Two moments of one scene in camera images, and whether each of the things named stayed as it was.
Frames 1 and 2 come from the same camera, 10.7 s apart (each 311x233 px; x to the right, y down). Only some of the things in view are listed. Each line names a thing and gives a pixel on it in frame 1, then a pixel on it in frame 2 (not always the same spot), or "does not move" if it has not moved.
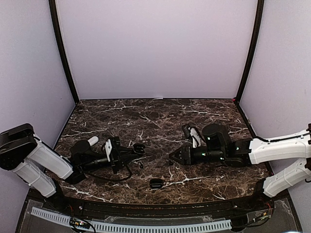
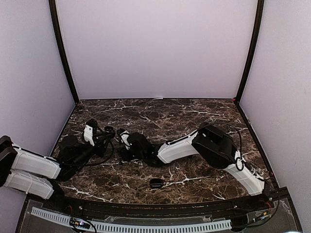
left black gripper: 125,158 → 101,148
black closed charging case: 156,183 does not move
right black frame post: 251,55 does not move
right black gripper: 186,158 → 126,156
